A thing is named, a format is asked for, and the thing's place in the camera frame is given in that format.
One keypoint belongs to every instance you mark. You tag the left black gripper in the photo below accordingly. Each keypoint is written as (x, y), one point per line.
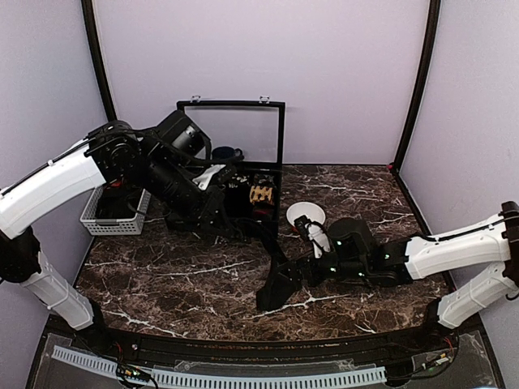
(199, 218)

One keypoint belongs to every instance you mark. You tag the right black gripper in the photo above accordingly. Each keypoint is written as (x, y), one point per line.
(296, 266)

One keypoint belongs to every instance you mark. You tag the black necktie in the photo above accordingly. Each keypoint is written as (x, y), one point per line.
(283, 280)

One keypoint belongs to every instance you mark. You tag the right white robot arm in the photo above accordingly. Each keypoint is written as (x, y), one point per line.
(493, 241)

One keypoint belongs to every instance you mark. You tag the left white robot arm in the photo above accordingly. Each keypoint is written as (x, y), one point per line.
(170, 161)

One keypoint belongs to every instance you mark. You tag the red black rolled tie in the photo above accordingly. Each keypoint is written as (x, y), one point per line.
(263, 211)

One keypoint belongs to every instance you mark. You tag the black white rolled tie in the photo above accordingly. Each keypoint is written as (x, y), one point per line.
(239, 181)

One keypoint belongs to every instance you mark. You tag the tan patterned rolled tie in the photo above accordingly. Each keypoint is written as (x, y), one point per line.
(262, 189)

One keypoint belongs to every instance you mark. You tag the white and orange bowl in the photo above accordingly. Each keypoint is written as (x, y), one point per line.
(311, 211)

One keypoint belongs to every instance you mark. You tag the dark blue mug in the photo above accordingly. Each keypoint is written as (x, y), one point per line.
(227, 152)

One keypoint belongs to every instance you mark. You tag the black tie storage box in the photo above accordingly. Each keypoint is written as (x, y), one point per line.
(257, 128)

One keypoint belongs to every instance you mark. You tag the white plastic basket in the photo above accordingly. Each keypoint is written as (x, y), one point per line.
(113, 211)

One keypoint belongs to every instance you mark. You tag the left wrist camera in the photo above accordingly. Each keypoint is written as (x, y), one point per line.
(178, 130)

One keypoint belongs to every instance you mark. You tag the white cable duct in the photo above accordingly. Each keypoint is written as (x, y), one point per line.
(207, 375)

